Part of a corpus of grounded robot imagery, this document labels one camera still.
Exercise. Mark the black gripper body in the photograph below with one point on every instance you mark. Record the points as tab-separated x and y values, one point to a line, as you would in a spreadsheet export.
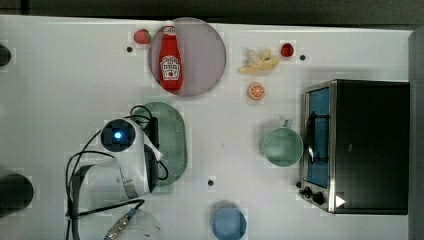
151	144

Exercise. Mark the green plastic strainer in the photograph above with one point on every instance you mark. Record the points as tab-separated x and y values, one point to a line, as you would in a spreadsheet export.
172	144

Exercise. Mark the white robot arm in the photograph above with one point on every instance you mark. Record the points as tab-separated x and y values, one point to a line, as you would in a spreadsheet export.
116	168

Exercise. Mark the red ketchup bottle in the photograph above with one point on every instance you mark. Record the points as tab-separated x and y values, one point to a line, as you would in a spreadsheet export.
170	64

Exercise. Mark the purple round plate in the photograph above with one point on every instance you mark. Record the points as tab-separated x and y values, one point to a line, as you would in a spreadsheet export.
203	55

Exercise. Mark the red toy strawberry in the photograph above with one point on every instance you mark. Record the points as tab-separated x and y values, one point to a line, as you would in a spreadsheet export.
142	36

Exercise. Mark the orange slice toy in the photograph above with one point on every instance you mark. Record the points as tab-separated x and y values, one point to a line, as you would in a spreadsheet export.
256	91

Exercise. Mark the peeled toy banana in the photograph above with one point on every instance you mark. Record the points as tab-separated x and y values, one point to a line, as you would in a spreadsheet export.
259	62

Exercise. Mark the blue plastic cup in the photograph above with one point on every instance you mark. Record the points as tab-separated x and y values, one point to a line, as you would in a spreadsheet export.
228	222

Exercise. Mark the green plastic mug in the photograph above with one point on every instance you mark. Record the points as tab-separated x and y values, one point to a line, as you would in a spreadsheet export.
282	146

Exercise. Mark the red toy apple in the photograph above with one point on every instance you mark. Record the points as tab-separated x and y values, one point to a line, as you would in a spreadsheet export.
287	50

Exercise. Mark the black toaster oven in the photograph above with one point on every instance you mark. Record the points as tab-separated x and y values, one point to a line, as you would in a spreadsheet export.
356	137

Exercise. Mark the silver cable connector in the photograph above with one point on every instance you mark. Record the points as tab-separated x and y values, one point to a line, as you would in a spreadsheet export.
120	225

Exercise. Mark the small black post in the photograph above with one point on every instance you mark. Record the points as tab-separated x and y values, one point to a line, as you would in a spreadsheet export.
5	55

